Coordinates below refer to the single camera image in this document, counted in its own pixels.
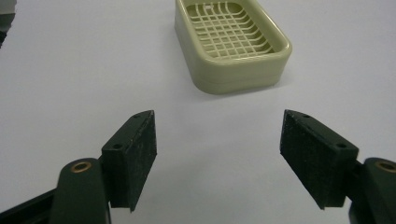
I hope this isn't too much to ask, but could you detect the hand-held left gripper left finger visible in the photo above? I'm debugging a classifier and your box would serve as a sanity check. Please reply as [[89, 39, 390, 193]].
[[101, 109, 158, 213]]

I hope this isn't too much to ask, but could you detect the pale green soap dish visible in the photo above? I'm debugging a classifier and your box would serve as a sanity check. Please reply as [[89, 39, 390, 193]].
[[174, 0, 293, 95]]

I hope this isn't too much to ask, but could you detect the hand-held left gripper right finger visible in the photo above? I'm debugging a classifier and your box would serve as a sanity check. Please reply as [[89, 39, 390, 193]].
[[279, 108, 360, 211]]

